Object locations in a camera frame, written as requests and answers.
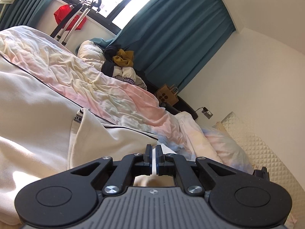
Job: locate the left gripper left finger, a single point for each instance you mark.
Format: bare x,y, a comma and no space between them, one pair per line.
127,170

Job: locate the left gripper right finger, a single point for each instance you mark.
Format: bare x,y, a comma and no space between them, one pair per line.
177,166

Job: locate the cream white sweatpants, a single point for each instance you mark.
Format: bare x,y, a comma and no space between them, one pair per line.
43,133

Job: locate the quilted cream headboard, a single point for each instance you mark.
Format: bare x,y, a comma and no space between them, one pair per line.
261,155

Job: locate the black armchair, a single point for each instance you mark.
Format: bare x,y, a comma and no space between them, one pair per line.
181,105

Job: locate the brown paper bag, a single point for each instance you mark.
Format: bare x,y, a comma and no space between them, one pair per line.
167,94

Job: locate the white purple print garment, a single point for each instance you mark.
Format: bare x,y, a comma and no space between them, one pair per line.
128,75

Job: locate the black garment on pile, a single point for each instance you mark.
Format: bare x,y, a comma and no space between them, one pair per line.
108,67

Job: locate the mustard yellow garment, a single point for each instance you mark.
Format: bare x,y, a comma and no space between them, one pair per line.
124,58

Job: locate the white puffy comforter bundle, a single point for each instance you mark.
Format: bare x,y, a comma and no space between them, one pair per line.
90,53

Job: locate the pink pastel duvet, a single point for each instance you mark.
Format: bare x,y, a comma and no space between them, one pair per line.
117,102

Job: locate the right teal curtain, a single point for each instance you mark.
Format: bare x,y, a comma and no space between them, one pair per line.
173,40

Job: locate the teal curtain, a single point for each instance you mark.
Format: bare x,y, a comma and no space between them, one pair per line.
173,40
24,12

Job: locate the red cloth on tripod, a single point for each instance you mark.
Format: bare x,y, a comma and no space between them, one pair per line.
63,11

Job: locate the silver black tripod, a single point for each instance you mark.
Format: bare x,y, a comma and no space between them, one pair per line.
83,7

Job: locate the left teal curtain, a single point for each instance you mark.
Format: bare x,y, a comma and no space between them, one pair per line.
24,12

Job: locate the wall power socket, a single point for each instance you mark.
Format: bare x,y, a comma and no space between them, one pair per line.
207,113

